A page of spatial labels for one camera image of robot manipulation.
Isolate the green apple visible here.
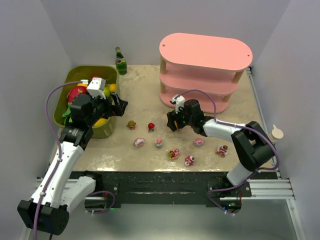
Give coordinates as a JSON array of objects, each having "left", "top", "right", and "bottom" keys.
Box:
[{"left": 103, "top": 86, "right": 111, "bottom": 98}]

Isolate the purple cable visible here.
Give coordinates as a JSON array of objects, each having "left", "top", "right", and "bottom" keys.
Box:
[
  {"left": 174, "top": 89, "right": 281, "bottom": 216},
  {"left": 32, "top": 79, "right": 88, "bottom": 240}
]

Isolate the olive green fruit bin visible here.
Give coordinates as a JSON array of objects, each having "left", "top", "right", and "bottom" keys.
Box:
[{"left": 52, "top": 65, "right": 120, "bottom": 139}]

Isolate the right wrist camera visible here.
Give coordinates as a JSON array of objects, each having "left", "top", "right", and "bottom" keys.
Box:
[{"left": 170, "top": 94, "right": 185, "bottom": 114}]

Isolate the pink three-tier shelf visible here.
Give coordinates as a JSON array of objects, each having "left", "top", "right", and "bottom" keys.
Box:
[{"left": 159, "top": 33, "right": 253, "bottom": 114}]

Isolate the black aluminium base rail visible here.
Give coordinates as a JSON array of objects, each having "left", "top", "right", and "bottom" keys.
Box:
[{"left": 34, "top": 170, "right": 296, "bottom": 210}]

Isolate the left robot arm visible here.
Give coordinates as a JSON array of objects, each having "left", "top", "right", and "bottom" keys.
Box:
[{"left": 17, "top": 93, "right": 128, "bottom": 236}]

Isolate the green soap dispenser bottle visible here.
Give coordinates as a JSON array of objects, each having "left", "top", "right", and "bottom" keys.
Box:
[{"left": 267, "top": 124, "right": 284, "bottom": 145}]

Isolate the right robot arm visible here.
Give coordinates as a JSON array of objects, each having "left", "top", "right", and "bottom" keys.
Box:
[{"left": 167, "top": 96, "right": 276, "bottom": 186}]

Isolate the pink round toy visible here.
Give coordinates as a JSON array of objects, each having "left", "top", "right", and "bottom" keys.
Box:
[{"left": 133, "top": 137, "right": 145, "bottom": 148}]

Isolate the pink dragon fruit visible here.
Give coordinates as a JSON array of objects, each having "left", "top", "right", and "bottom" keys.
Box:
[{"left": 67, "top": 85, "right": 87, "bottom": 104}]

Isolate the red white swirl toy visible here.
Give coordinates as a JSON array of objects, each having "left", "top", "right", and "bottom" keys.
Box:
[{"left": 184, "top": 155, "right": 195, "bottom": 167}]

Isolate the yellow lemon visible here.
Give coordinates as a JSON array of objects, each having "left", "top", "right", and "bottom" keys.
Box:
[{"left": 77, "top": 83, "right": 88, "bottom": 88}]

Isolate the green glass bottle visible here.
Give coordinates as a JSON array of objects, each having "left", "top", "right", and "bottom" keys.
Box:
[{"left": 115, "top": 47, "right": 127, "bottom": 75}]

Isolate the red-haired doll toy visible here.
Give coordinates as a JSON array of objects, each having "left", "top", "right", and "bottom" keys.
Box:
[{"left": 148, "top": 122, "right": 155, "bottom": 133}]

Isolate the orange fruit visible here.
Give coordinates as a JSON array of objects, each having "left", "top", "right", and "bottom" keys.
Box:
[{"left": 108, "top": 83, "right": 117, "bottom": 94}]

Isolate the small pink figure toy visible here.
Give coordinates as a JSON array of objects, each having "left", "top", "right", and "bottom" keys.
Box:
[{"left": 155, "top": 137, "right": 163, "bottom": 149}]

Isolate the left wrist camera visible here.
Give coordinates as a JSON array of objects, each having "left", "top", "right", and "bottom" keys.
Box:
[{"left": 80, "top": 78, "right": 106, "bottom": 99}]

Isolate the red white cake toy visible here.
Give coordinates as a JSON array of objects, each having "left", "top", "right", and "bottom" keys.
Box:
[{"left": 216, "top": 145, "right": 229, "bottom": 158}]

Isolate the yellow mango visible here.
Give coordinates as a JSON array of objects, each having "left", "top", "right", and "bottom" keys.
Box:
[{"left": 93, "top": 118, "right": 108, "bottom": 128}]

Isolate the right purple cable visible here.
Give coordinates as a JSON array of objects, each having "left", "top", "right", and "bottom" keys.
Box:
[{"left": 174, "top": 89, "right": 281, "bottom": 216}]

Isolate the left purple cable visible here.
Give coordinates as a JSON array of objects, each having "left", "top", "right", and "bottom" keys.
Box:
[{"left": 32, "top": 79, "right": 88, "bottom": 240}]

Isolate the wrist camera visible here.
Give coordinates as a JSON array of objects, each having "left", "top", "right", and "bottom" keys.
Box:
[
  {"left": 170, "top": 94, "right": 185, "bottom": 114},
  {"left": 80, "top": 78, "right": 106, "bottom": 99}
]

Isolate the pink planet toy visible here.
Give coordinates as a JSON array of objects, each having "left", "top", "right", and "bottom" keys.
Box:
[{"left": 193, "top": 137, "right": 205, "bottom": 147}]

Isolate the brown-haired doll toy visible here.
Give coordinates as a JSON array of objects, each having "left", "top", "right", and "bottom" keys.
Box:
[{"left": 126, "top": 120, "right": 137, "bottom": 130}]

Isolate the strawberry cake toy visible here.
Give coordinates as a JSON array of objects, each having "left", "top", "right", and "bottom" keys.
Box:
[{"left": 167, "top": 148, "right": 181, "bottom": 161}]

